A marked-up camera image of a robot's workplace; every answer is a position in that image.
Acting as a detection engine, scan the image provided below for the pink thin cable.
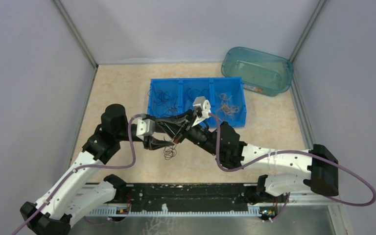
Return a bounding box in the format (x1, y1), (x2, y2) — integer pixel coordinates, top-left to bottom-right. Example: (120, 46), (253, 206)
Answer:
(214, 92), (241, 123)

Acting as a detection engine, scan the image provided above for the teal translucent plastic tub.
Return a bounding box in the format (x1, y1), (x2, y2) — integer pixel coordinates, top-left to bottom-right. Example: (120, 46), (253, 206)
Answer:
(221, 47), (294, 97)

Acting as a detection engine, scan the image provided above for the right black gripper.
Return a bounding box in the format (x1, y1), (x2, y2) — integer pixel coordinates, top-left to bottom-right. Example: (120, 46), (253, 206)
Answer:
(155, 109), (220, 156)

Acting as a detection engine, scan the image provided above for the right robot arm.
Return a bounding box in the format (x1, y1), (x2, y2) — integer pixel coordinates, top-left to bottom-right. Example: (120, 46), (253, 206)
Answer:
(155, 110), (339, 202)

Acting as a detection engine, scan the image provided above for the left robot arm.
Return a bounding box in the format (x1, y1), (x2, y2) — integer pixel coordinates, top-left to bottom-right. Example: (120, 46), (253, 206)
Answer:
(13, 104), (192, 235)

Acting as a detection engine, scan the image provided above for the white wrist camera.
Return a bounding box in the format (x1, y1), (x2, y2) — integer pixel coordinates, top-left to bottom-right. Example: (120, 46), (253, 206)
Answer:
(136, 119), (155, 139)
(193, 96), (211, 120)

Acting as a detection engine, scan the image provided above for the blue divided plastic bin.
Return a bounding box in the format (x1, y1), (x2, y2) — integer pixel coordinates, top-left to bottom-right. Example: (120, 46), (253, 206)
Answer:
(147, 77), (247, 127)

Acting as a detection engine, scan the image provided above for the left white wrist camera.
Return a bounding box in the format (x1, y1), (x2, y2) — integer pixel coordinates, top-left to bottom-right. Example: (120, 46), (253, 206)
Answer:
(136, 119), (155, 139)

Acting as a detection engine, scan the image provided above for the dark blue thin cable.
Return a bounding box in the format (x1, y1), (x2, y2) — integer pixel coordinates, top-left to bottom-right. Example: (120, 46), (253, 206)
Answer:
(184, 87), (212, 108)

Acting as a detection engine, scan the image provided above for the dark cable bundle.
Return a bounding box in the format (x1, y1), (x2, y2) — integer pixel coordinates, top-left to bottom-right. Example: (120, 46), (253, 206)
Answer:
(163, 141), (178, 161)

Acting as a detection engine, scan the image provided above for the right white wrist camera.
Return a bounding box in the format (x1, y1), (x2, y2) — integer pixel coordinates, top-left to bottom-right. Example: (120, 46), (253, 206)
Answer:
(193, 96), (211, 120)

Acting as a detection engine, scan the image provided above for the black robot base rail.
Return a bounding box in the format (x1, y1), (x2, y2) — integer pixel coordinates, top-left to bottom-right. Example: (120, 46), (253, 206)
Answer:
(95, 182), (288, 215)

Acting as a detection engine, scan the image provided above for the grey slotted cable duct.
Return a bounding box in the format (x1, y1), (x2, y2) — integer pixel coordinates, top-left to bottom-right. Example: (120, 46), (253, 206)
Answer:
(88, 206), (276, 220)

